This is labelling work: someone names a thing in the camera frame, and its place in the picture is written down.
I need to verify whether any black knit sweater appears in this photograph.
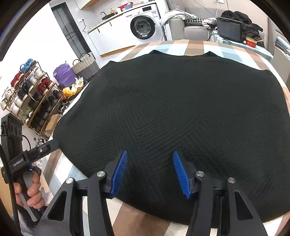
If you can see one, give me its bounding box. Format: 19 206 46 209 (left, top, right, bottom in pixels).
53 51 289 224

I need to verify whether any black clothes pile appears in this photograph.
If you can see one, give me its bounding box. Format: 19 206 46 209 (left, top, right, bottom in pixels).
221 10 263 41

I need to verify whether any person's left hand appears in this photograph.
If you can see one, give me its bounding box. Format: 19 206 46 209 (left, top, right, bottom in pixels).
13 172 45 209

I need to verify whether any metal shoe rack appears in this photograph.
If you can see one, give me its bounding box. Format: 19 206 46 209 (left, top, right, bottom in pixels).
1 58 65 139

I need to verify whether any purple bag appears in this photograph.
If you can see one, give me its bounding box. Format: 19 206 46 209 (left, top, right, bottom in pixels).
53 63 77 88

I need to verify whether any woven laundry basket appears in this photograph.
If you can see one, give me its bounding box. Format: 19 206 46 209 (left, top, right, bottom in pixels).
71 52 100 81

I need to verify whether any white cabinet with counter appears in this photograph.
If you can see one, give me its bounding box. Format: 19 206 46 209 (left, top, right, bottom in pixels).
88 15 136 56

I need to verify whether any grey sofa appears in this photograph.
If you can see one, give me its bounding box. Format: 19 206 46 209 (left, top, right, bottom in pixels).
166 1 218 41

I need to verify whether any red snack box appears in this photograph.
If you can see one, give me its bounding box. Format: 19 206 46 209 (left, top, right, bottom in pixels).
245 37 257 48

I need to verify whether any white washing machine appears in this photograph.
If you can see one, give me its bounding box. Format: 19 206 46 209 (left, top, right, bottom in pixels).
122 1 167 45

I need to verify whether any black white checkered pillow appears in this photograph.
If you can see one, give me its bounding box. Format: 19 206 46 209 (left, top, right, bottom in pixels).
185 18 204 26

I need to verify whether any white blanket on sofa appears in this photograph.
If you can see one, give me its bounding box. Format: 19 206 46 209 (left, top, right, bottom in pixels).
159 10 199 26

